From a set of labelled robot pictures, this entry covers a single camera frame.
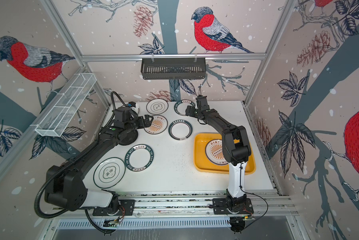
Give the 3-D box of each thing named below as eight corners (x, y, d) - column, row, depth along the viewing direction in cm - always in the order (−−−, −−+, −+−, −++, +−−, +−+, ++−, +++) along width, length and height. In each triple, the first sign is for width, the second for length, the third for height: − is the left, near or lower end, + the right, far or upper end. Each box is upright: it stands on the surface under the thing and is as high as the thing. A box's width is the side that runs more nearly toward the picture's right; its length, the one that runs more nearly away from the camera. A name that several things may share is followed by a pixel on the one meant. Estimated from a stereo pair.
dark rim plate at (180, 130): (167, 140, 102) (167, 138, 100) (169, 121, 112) (169, 119, 111) (193, 140, 102) (193, 138, 100) (192, 121, 112) (192, 119, 111)
